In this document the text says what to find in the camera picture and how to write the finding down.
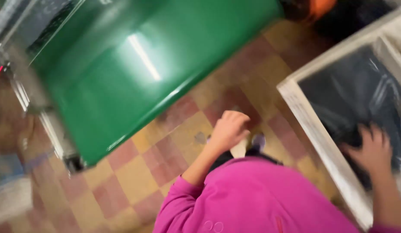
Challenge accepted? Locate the person's right hand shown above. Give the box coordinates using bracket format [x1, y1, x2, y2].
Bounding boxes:
[342, 123, 393, 173]

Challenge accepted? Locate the person's left hand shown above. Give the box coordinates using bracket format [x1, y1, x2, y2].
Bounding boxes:
[210, 110, 251, 153]

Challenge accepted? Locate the person's shoe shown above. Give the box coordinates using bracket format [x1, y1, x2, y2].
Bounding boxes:
[251, 133, 266, 153]

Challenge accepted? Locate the black plastic bin liner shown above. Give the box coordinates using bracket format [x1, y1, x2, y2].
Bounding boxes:
[298, 45, 401, 191]

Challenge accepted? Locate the white framed bin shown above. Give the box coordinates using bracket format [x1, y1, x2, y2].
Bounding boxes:
[277, 5, 401, 231]

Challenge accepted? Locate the person's pink sweater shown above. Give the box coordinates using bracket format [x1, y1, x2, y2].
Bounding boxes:
[153, 157, 401, 233]

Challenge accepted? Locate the green table top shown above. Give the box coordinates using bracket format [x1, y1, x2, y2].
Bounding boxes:
[31, 0, 285, 167]

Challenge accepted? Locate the orange object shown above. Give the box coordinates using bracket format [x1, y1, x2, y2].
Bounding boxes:
[305, 0, 337, 20]

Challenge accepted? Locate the blue and white container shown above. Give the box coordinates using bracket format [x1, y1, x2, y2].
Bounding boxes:
[0, 154, 34, 225]

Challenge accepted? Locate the metal frame rack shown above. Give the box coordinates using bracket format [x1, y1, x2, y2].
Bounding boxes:
[0, 0, 88, 173]

